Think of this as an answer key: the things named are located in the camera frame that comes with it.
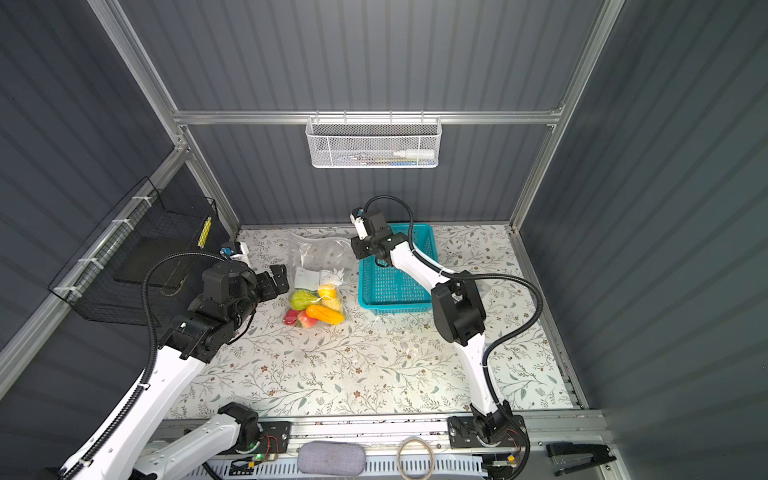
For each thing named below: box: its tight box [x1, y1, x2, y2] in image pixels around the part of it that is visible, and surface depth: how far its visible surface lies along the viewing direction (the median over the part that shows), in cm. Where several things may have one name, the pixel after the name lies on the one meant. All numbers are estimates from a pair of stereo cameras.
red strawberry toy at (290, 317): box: [283, 308, 299, 325], surface depth 91 cm
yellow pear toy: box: [318, 283, 342, 311], surface depth 90 cm
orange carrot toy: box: [306, 304, 345, 325], surface depth 89 cm
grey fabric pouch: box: [297, 441, 367, 476], surface depth 69 cm
